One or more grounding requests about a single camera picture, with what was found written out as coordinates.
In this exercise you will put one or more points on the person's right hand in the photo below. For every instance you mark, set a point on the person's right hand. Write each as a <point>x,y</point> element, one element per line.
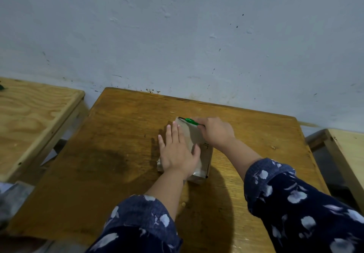
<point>217,133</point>

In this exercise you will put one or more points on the person's left hand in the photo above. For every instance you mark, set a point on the person's left hand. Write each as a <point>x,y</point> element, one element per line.
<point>176,156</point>

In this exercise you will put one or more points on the person's right fingers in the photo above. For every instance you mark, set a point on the person's right fingers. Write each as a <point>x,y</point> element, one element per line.
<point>205,126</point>

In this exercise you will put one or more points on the person's left middle finger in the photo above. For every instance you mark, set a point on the person's left middle finger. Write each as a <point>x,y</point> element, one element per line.
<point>175,132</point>

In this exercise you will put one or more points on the person's left little finger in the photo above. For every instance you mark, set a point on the person's left little finger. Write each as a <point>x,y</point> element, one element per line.
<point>161,144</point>

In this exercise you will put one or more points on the person's left thumb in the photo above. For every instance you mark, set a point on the person's left thumb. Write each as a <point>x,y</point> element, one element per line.
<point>196,152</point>

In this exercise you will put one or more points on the brown taped cardboard parcel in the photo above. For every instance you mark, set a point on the brown taped cardboard parcel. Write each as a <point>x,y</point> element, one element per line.
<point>196,139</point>

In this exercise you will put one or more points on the person's left forearm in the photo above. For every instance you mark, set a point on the person's left forearm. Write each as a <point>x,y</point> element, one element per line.
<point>167,193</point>

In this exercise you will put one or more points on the person's right forearm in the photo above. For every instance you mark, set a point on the person's right forearm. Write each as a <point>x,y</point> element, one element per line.
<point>284,204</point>

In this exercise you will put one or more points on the dark brown wooden table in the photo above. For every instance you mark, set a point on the dark brown wooden table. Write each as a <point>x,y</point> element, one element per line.
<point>113,153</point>

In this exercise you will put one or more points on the light plywood table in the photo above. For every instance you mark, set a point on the light plywood table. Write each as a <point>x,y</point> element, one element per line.
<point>31,119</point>
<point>347,159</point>

